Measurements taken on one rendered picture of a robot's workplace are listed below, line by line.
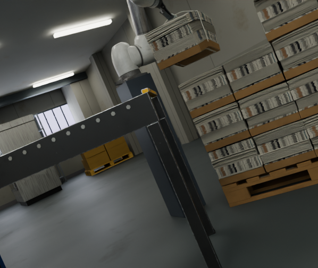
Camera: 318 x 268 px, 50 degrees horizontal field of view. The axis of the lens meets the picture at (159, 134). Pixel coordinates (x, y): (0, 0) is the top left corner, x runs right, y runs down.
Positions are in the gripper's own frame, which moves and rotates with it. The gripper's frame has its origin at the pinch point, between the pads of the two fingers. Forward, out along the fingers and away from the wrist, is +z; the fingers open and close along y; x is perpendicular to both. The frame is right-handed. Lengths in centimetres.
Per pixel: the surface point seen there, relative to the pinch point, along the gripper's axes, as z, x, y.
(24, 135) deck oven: 332, -602, -39
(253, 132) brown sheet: -1, 22, 91
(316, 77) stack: 3, 62, 73
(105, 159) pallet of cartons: 478, -519, 79
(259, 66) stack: 0, 38, 57
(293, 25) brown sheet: 1, 61, 43
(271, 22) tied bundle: 0, 52, 37
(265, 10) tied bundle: -1, 51, 30
